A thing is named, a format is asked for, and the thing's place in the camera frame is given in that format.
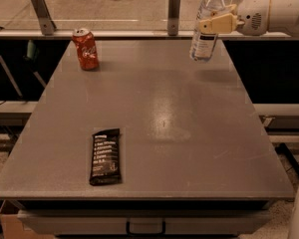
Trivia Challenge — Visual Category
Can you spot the metal bracket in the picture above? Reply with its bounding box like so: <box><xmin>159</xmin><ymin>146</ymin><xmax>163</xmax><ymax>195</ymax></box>
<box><xmin>31</xmin><ymin>0</ymin><xmax>56</xmax><ymax>36</ymax></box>
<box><xmin>167</xmin><ymin>0</ymin><xmax>180</xmax><ymax>36</ymax></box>

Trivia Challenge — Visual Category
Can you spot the black snack bar wrapper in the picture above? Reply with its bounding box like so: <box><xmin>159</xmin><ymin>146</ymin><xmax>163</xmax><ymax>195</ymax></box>
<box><xmin>89</xmin><ymin>128</ymin><xmax>121</xmax><ymax>186</ymax></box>

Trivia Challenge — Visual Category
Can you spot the clear plastic water bottle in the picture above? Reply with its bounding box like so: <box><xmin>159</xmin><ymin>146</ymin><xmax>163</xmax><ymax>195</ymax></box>
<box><xmin>189</xmin><ymin>0</ymin><xmax>225</xmax><ymax>61</ymax></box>

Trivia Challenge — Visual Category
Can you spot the red coke can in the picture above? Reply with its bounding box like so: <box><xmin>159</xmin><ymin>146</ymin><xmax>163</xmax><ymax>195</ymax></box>
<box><xmin>72</xmin><ymin>28</ymin><xmax>99</xmax><ymax>71</ymax></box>

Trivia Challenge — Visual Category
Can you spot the cardboard box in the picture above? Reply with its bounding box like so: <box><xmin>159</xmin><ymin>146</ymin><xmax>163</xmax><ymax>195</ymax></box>
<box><xmin>0</xmin><ymin>201</ymin><xmax>54</xmax><ymax>239</ymax></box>

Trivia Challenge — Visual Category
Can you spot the black drawer handle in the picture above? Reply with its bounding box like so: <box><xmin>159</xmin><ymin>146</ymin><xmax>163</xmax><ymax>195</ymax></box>
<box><xmin>126</xmin><ymin>218</ymin><xmax>166</xmax><ymax>236</ymax></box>

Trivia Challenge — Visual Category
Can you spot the left metal bracket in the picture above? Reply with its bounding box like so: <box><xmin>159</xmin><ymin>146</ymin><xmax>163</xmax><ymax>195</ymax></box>
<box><xmin>31</xmin><ymin>0</ymin><xmax>56</xmax><ymax>36</ymax></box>

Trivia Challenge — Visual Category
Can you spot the grey table drawer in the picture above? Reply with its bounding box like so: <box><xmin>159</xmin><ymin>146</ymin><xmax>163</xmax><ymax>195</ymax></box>
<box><xmin>17</xmin><ymin>210</ymin><xmax>270</xmax><ymax>236</ymax></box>

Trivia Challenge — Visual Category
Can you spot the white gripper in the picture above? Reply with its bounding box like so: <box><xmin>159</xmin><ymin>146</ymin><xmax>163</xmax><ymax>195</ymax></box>
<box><xmin>199</xmin><ymin>0</ymin><xmax>270</xmax><ymax>36</ymax></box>

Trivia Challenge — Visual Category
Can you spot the middle metal bracket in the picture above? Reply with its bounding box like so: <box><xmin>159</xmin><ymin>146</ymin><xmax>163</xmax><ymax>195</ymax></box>
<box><xmin>167</xmin><ymin>0</ymin><xmax>180</xmax><ymax>36</ymax></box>

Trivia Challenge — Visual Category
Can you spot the metal rail behind table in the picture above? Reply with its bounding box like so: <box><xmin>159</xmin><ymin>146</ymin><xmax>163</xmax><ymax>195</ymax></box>
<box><xmin>0</xmin><ymin>29</ymin><xmax>292</xmax><ymax>41</ymax></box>

